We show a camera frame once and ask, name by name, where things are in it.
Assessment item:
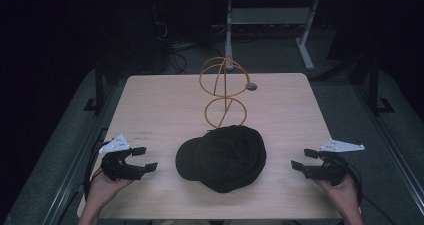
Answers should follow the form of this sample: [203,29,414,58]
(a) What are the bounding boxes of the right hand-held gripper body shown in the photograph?
[302,138,366,187]

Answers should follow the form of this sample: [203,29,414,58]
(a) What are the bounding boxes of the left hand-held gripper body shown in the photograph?
[98,133,146,182]

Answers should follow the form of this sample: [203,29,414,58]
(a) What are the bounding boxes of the black baseball cap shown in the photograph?
[175,124,268,194]

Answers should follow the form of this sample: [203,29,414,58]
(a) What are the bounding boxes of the orange wire hat stand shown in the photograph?
[198,56,252,130]

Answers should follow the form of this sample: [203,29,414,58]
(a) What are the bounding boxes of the person's right hand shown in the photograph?
[313,172,362,216]

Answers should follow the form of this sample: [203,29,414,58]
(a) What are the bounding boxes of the person's left hand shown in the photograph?
[86,172,135,210]

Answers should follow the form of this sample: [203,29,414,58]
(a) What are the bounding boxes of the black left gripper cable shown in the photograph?
[82,138,112,201]

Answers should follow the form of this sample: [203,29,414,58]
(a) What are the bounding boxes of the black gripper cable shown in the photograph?
[344,163,399,225]
[82,138,112,201]

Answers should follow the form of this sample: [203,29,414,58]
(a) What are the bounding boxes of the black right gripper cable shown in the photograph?
[344,163,399,225]

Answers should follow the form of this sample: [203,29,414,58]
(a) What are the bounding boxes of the metal frame rail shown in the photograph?
[352,83,424,218]
[41,126,109,225]

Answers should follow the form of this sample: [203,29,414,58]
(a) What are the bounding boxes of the black metal stand post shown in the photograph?
[83,59,106,113]
[366,55,396,115]

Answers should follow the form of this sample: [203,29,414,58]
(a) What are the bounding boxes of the black floor cables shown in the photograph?
[153,19,201,75]

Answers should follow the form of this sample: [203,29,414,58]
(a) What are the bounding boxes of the grey metal table frame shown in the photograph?
[224,0,322,72]

